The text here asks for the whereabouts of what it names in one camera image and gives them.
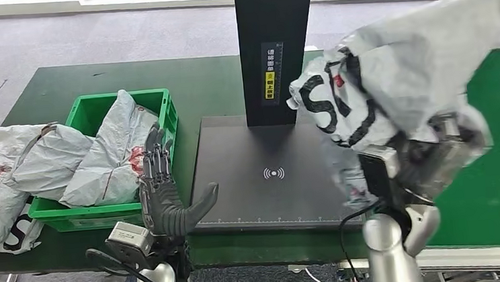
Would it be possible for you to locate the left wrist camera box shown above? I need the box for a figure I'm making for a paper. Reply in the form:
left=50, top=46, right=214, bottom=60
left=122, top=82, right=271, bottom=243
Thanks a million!
left=103, top=219, right=158, bottom=273

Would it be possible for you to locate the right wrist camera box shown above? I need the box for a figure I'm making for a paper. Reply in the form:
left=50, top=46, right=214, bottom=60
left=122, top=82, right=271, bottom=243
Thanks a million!
left=357, top=144, right=404, bottom=204

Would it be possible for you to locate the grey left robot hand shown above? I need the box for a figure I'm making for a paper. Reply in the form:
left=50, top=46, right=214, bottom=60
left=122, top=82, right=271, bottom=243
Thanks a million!
left=134, top=117, right=224, bottom=241

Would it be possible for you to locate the black scanner base plate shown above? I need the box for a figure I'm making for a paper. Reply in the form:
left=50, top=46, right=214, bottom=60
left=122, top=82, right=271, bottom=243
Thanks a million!
left=184, top=104, right=366, bottom=240

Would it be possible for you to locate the green plastic crate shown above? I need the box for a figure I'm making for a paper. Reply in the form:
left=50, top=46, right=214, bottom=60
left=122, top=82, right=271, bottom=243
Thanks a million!
left=19, top=86, right=187, bottom=235

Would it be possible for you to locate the black scanner column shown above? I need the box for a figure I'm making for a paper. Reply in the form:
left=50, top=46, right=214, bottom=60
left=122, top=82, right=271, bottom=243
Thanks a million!
left=233, top=0, right=325, bottom=129

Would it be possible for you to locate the dark green table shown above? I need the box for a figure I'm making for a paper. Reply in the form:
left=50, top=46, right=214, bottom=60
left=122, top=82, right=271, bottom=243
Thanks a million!
left=0, top=42, right=370, bottom=282

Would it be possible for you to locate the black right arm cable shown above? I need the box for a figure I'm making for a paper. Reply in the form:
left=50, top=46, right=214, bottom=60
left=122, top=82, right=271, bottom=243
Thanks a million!
left=337, top=198, right=394, bottom=282

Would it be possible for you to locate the black yellow column label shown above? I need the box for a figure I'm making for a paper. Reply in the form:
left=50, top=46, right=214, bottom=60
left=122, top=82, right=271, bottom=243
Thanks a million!
left=257, top=41, right=289, bottom=107

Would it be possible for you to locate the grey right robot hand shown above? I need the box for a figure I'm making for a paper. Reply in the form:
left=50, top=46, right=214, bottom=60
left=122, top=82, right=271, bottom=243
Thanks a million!
left=390, top=109, right=496, bottom=205

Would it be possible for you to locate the white parcel with black letters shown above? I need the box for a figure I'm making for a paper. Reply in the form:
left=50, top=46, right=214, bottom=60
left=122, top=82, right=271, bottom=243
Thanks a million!
left=0, top=196, right=48, bottom=256
left=279, top=0, right=500, bottom=216

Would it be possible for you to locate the grey-white parcel bag red logo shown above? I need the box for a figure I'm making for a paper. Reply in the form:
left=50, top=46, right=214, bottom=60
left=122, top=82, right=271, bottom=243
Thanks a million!
left=51, top=87, right=167, bottom=210

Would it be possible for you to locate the white parcel bag red print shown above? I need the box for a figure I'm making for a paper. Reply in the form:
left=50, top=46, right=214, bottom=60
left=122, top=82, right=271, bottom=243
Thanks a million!
left=7, top=121, right=100, bottom=205

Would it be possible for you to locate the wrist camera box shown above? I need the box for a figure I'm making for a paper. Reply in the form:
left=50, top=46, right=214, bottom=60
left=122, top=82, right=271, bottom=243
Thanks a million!
left=103, top=219, right=158, bottom=273
left=357, top=144, right=404, bottom=204

